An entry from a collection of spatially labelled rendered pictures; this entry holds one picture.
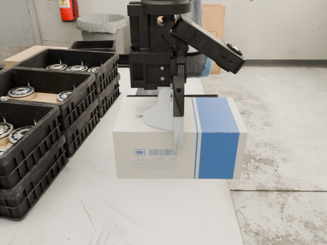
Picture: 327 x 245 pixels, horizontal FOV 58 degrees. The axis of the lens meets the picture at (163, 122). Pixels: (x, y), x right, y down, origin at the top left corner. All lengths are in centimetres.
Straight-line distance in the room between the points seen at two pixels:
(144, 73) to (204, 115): 13
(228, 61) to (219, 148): 13
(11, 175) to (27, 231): 17
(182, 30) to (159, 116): 12
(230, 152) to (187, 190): 53
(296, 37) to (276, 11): 45
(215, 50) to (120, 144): 19
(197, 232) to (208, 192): 16
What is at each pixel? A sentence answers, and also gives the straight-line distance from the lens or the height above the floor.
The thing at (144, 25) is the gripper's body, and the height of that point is 128.
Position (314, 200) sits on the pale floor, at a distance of 217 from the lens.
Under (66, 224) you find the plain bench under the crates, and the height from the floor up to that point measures 70.
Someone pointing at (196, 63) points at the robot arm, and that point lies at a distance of 103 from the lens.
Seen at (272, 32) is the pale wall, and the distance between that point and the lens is 426.
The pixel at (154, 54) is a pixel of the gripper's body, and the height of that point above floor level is 125.
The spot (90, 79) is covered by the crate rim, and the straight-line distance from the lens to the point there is 122.
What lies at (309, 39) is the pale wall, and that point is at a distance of 446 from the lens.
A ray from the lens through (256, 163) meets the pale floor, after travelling 233.
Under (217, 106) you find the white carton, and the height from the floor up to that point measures 114.
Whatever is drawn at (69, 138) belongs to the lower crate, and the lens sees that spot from 113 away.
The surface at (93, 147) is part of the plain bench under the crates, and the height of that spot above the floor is 70.
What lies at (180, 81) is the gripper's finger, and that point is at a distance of 41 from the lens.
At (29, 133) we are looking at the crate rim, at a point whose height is 93.
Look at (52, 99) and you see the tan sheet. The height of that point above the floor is 83.
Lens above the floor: 137
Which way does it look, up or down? 30 degrees down
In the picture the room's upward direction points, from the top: straight up
